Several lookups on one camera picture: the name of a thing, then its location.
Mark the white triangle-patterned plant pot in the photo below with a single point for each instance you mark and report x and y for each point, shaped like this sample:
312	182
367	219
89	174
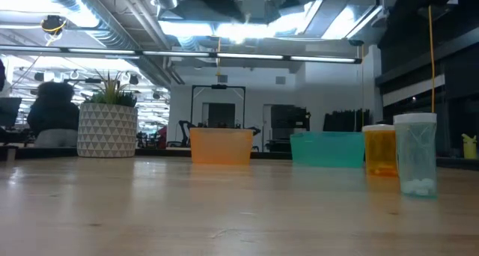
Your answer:
106	130

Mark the yellow-green spray bottle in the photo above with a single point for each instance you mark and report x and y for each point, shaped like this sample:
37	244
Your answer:
469	149

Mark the large orange white-capped pill bottle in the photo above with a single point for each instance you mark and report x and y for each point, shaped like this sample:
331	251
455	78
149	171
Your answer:
379	151

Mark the person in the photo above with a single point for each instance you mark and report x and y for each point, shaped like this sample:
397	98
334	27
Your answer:
52	114

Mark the long overhead light bar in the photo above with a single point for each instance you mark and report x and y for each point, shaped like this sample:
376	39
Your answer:
247	56

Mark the dark computer monitor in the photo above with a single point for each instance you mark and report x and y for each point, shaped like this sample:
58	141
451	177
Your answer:
9	112

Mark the small clear white-capped pill bottle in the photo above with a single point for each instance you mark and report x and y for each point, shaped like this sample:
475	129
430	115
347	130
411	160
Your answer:
415	155

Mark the green spiky plant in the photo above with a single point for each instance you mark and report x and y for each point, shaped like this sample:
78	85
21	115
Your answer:
112	95

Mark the teal translucent plastic bin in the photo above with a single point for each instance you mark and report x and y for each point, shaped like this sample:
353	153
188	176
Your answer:
325	151

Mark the black background robot frame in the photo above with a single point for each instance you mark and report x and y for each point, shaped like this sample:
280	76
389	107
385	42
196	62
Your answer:
219	86

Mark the orange translucent plastic bin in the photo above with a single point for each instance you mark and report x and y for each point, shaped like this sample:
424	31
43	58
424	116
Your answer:
221	147

